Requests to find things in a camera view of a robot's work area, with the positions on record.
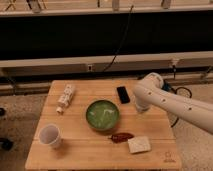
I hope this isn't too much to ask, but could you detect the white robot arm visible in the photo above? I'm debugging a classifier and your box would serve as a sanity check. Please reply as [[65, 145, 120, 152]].
[[133, 72, 213, 134]]

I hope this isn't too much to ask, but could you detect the green ceramic bowl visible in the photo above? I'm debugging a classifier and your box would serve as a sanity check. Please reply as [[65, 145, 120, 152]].
[[86, 100, 120, 131]]

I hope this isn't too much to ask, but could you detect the black smartphone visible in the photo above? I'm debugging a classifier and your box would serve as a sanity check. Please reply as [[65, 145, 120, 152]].
[[117, 86, 130, 104]]

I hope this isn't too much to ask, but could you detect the white tube bottle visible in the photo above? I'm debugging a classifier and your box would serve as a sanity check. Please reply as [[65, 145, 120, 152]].
[[56, 84, 75, 114]]

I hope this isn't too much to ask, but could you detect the wooden table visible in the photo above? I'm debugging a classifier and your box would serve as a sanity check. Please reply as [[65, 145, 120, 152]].
[[25, 79, 182, 171]]

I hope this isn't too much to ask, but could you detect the dried red chili pepper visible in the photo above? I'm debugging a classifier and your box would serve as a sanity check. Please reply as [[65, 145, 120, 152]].
[[109, 133, 134, 143]]

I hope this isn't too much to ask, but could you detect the white square sponge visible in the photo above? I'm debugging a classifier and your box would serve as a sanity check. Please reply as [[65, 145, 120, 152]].
[[128, 136, 151, 154]]

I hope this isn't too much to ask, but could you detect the white paper cup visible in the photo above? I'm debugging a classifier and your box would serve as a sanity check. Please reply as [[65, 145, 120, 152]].
[[38, 124, 62, 148]]

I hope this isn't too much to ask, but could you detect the white wall outlet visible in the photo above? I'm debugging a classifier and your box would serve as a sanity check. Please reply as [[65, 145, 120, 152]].
[[88, 65, 93, 72]]

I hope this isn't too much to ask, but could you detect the black hanging cable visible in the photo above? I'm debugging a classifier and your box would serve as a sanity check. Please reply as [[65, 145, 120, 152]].
[[101, 3, 135, 73]]

